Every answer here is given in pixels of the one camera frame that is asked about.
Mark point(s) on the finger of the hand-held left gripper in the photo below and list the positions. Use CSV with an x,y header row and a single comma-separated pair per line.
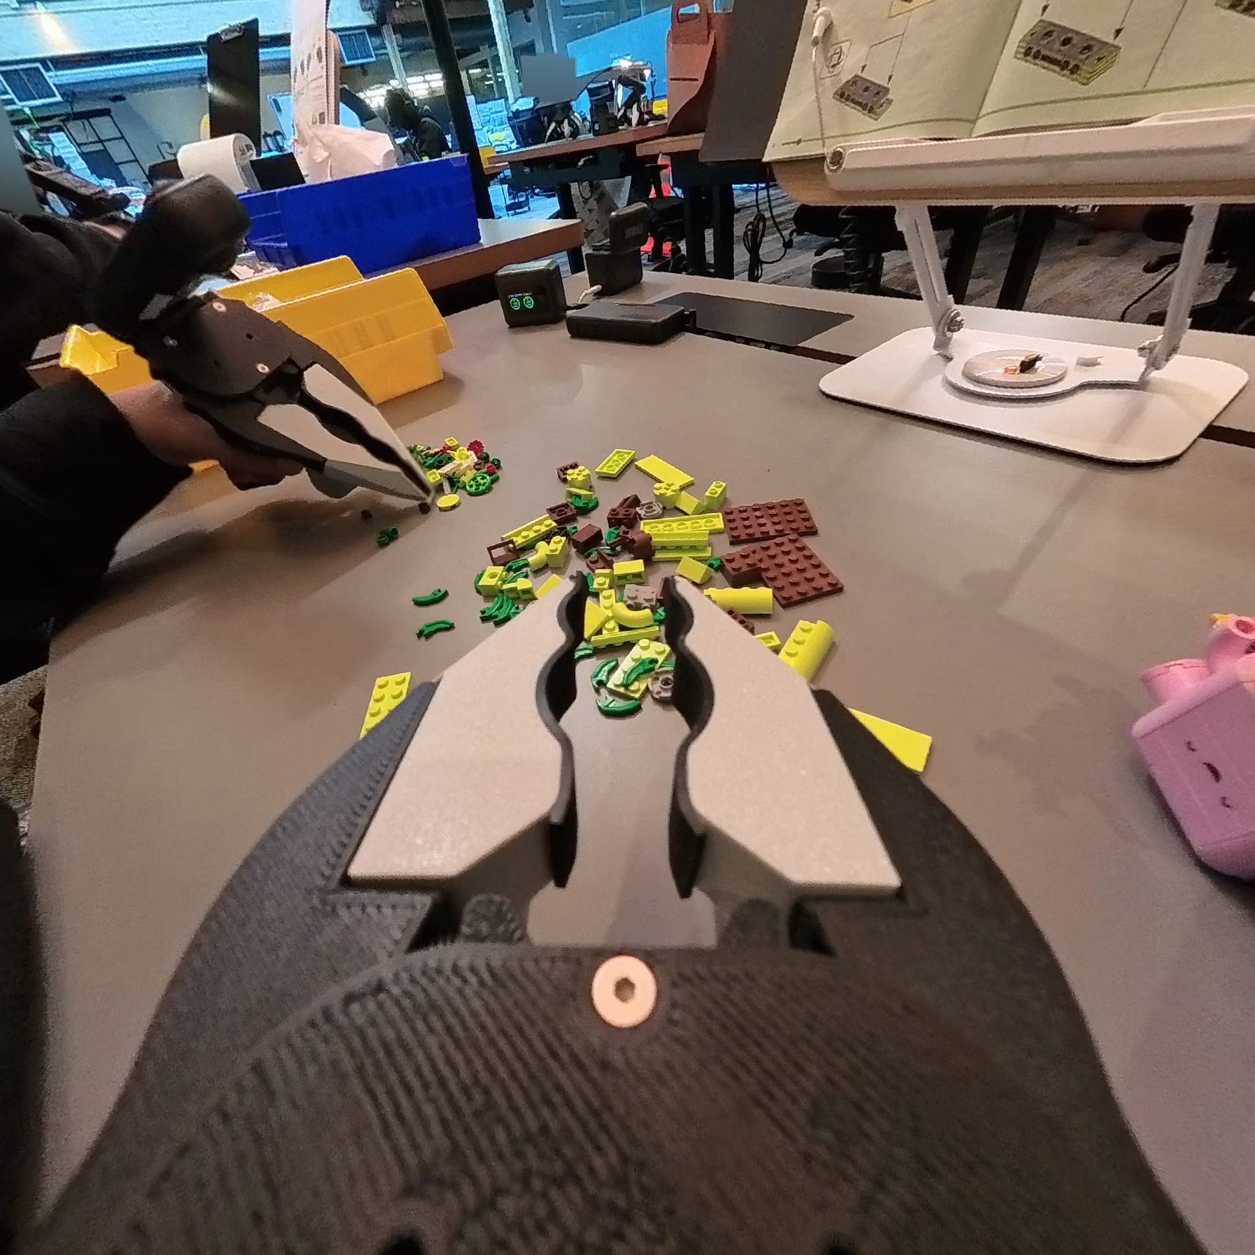
x,y
327,403
366,483

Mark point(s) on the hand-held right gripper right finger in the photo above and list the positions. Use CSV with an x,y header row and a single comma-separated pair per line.
x,y
774,784

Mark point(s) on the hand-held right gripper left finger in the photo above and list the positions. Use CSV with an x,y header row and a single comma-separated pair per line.
x,y
460,775

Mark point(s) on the pile of small toy bricks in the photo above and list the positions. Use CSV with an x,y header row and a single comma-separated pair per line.
x,y
675,530

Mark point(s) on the person's left forearm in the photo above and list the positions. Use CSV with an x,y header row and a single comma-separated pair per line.
x,y
67,491

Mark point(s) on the person's left hand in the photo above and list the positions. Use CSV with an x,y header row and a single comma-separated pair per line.
x,y
196,442

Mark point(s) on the small blue storage bin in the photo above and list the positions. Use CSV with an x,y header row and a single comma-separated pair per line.
x,y
260,221

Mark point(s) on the white paper roll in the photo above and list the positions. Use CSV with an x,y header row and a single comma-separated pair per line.
x,y
209,161

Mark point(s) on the large blue storage bin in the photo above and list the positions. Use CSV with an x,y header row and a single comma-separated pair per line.
x,y
381,210

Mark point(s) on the notched brown toy plate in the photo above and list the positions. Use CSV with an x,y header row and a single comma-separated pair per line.
x,y
784,573

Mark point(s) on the black charger with green lights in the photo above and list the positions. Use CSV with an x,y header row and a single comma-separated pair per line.
x,y
529,294

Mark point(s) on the grey side table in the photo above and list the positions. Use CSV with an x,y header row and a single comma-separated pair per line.
x,y
509,240

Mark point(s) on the rectangular brown toy plate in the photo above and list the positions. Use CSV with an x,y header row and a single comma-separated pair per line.
x,y
774,519

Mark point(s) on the black clipboard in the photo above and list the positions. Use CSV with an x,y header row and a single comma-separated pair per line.
x,y
234,79

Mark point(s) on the white printed banner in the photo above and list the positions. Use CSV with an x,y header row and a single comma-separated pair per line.
x,y
310,68

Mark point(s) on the black power bank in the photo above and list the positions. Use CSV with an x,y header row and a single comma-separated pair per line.
x,y
626,322

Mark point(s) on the black upright device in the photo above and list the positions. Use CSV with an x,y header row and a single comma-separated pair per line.
x,y
617,249

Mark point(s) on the brown background desk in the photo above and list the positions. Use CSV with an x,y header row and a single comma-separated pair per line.
x,y
587,143

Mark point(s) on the pink toy brick figure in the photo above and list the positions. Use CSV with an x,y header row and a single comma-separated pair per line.
x,y
1191,775

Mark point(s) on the white book stand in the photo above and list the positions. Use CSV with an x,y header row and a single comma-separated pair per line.
x,y
1029,412

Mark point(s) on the brown paper bag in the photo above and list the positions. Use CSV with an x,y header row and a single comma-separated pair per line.
x,y
694,68

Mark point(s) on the building instruction booklet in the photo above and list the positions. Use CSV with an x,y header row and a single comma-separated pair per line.
x,y
931,59

